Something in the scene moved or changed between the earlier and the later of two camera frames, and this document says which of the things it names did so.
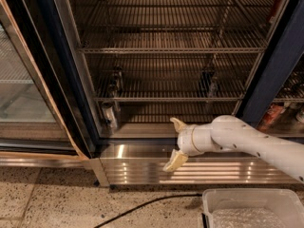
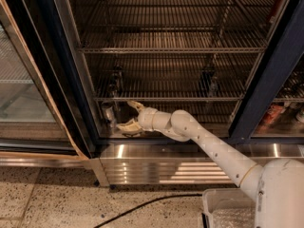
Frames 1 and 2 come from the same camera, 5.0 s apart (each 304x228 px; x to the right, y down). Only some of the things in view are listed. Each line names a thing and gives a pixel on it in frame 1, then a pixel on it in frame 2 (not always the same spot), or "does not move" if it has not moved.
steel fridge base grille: x=142 y=163 does not move
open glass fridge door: x=41 y=114 does not move
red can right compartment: x=275 y=111 does not move
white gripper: x=184 y=141 to x=145 y=119
